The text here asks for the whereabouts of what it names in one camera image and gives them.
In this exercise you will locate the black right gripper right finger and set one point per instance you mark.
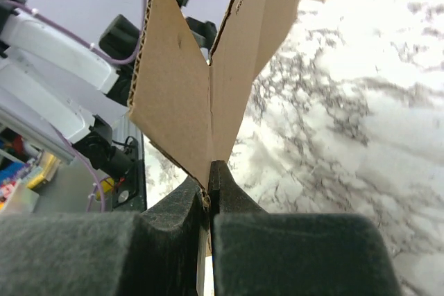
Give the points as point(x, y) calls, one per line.
point(258, 253)

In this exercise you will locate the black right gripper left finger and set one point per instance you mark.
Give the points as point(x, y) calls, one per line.
point(158, 252)

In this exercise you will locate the brown cardboard box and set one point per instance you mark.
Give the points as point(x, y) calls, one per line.
point(190, 106)

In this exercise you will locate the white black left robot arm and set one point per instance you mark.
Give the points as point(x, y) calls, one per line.
point(66, 84)

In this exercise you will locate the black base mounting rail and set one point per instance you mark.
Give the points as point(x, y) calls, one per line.
point(130, 194)

